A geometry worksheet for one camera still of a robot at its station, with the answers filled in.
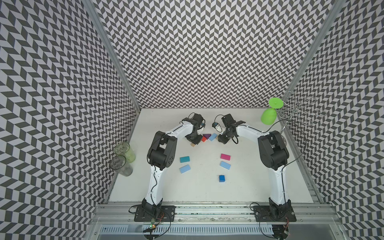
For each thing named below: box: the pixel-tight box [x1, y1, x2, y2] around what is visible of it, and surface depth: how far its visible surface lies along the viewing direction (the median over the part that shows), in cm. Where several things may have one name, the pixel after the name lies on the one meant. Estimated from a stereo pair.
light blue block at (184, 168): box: [179, 164, 191, 174], surface depth 89 cm
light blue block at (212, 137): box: [208, 133, 218, 141], surface depth 101 cm
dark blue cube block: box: [219, 175, 226, 183], surface depth 84 cm
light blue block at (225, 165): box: [219, 161, 232, 170], surface depth 93 cm
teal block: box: [179, 156, 190, 163], surface depth 93 cm
